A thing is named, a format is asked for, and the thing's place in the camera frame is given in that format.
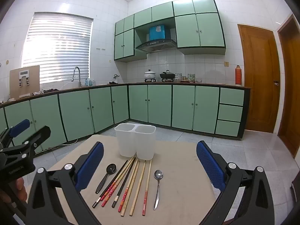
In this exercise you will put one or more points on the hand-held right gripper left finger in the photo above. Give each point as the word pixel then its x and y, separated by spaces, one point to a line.
pixel 90 166

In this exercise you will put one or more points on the stack of white bowls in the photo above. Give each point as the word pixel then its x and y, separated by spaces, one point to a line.
pixel 178 77

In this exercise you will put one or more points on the blue box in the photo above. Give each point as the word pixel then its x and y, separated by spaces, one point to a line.
pixel 157 32

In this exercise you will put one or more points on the blue bottles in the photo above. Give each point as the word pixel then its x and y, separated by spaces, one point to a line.
pixel 90 82

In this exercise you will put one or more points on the silver kettle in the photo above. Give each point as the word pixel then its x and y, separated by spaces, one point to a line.
pixel 116 79

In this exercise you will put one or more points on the black plastic spoon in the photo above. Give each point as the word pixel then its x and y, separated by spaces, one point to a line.
pixel 110 168

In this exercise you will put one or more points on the white cooking pot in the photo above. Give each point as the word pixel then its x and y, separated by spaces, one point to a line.
pixel 150 75

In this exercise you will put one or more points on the person's left hand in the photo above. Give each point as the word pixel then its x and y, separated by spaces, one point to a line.
pixel 21 188

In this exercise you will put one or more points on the green wall cabinets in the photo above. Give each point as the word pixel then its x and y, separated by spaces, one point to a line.
pixel 206 30

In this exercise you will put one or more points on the green base cabinets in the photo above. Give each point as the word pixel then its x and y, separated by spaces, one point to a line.
pixel 159 105

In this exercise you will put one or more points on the dark cloth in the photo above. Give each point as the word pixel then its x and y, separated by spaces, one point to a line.
pixel 113 82

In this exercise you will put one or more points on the black wok with lid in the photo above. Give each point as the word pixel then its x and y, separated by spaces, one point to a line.
pixel 167 75

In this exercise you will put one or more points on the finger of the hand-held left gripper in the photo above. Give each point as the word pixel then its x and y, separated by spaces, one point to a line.
pixel 20 125
pixel 42 136

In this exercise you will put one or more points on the white window blinds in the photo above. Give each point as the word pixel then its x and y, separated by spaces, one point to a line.
pixel 58 46

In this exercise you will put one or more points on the plain wooden chopstick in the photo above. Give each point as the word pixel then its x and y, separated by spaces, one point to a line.
pixel 131 187
pixel 138 187

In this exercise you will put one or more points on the white double utensil holder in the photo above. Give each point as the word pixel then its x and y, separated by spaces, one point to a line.
pixel 131 143

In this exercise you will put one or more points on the metal kitchen faucet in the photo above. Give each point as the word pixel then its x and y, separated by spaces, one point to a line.
pixel 79 75

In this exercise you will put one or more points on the black range hood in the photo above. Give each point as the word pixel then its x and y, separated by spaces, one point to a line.
pixel 154 45

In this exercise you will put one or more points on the orange thermos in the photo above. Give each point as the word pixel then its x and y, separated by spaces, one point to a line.
pixel 238 76

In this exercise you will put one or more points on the cardboard box with label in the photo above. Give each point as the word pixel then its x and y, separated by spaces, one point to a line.
pixel 34 79

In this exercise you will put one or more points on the patterned ceramic bowl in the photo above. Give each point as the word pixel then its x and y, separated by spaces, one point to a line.
pixel 191 76

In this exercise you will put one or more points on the metal spoon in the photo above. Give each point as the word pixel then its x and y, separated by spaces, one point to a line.
pixel 158 175

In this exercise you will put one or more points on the red patterned wooden chopstick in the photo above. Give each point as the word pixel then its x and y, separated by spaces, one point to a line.
pixel 110 187
pixel 109 196

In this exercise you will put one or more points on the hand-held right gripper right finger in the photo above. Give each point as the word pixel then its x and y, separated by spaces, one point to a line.
pixel 208 164

